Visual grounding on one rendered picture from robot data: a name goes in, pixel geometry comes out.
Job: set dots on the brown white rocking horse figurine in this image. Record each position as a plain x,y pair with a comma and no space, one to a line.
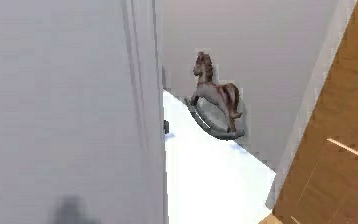
217,95

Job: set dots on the white room door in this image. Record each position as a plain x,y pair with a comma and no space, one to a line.
70,110

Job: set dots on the white cabinet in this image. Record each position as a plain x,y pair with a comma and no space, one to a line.
207,173

